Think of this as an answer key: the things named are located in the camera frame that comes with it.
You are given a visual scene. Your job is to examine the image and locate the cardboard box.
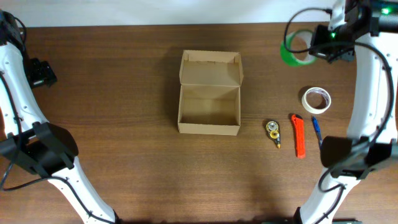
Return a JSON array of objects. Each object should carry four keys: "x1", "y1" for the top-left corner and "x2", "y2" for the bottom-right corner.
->
[{"x1": 177, "y1": 50, "x2": 244, "y2": 136}]

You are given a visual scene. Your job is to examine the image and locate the white masking tape roll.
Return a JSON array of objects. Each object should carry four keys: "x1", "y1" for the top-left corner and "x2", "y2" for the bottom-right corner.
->
[{"x1": 302, "y1": 87, "x2": 331, "y2": 114}]

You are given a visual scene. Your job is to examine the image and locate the green tape roll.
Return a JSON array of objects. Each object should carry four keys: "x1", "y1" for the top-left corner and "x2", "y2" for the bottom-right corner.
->
[{"x1": 280, "y1": 30, "x2": 317, "y2": 67}]

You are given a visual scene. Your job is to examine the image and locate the orange utility knife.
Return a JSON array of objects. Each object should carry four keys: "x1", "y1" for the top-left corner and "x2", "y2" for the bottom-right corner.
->
[{"x1": 290, "y1": 114, "x2": 306, "y2": 159}]

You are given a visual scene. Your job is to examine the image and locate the yellow black correction tape dispenser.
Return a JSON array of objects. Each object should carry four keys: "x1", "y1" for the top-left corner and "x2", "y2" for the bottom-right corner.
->
[{"x1": 265, "y1": 120, "x2": 281, "y2": 149}]

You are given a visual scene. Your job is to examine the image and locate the blue ballpoint pen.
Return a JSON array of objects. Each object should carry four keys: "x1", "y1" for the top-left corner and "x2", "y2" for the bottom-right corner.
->
[{"x1": 312, "y1": 116, "x2": 323, "y2": 148}]

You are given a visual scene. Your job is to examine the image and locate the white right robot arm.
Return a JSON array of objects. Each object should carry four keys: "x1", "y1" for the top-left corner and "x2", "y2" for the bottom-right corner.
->
[{"x1": 294, "y1": 1, "x2": 397, "y2": 223}]

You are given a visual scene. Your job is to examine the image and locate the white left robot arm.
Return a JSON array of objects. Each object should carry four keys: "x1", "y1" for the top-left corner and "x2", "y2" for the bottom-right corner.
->
[{"x1": 1, "y1": 11, "x2": 121, "y2": 223}]

